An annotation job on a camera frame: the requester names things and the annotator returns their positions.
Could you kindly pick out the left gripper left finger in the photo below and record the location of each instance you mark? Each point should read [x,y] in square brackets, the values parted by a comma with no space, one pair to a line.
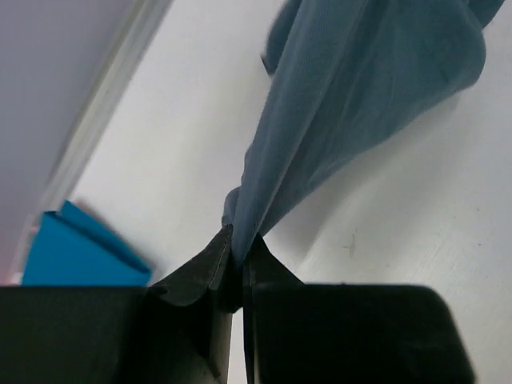
[175,331]

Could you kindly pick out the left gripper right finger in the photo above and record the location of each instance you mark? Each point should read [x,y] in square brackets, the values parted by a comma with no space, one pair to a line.
[296,332]

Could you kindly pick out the dark blue-grey t shirt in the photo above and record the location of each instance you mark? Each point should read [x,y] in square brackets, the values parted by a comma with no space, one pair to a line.
[346,76]

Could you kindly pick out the folded teal t shirt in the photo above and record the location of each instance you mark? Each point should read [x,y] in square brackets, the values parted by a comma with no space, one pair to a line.
[72,248]

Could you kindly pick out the aluminium rail back edge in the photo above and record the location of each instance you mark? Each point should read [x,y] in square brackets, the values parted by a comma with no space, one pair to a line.
[129,47]

